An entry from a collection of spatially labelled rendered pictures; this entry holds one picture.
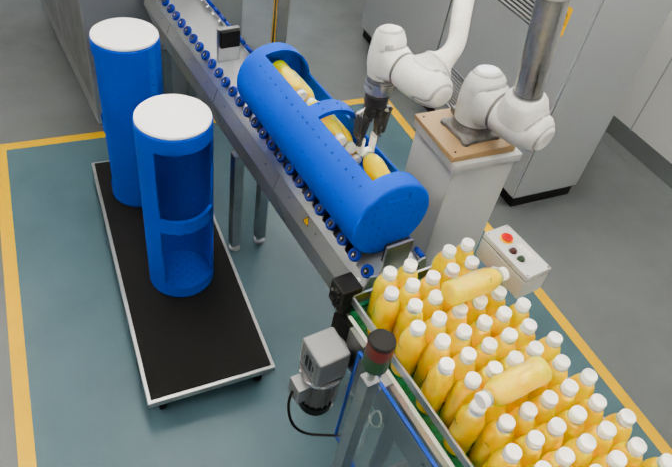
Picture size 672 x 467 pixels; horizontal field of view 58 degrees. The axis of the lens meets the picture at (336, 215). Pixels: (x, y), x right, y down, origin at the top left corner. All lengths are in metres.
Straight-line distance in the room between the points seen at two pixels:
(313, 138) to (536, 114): 0.77
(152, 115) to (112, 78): 0.52
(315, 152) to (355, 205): 0.26
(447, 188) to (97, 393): 1.65
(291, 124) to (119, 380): 1.35
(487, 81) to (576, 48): 1.05
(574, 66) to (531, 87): 1.18
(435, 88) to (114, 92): 1.57
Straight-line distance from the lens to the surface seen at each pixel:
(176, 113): 2.32
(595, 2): 3.22
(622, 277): 3.79
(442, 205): 2.48
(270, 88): 2.20
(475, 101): 2.33
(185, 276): 2.88
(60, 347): 2.93
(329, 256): 2.04
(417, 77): 1.70
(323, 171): 1.91
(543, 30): 2.06
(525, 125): 2.22
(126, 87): 2.79
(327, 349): 1.83
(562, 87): 3.39
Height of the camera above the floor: 2.37
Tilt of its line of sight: 43 degrees down
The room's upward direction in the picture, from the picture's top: 11 degrees clockwise
